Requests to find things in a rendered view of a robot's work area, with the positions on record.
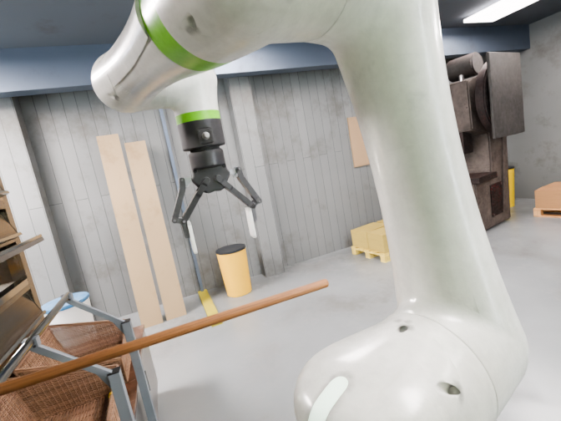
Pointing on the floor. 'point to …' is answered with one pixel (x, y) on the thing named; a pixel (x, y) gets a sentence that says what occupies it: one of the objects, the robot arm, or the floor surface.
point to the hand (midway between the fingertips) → (224, 239)
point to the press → (487, 124)
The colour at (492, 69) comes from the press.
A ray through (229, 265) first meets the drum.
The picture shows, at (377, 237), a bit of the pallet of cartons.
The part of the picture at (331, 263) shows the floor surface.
